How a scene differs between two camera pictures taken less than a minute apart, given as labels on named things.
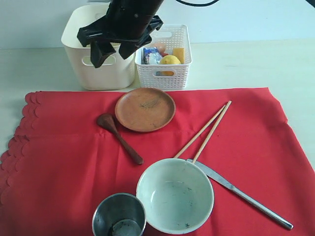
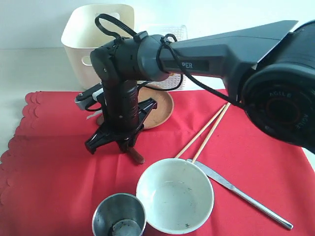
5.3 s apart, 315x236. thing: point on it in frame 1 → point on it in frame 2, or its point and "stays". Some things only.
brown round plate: x=144 y=109 stays
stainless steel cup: x=119 y=214 stays
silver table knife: x=218 y=178 stays
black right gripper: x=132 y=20 → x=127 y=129
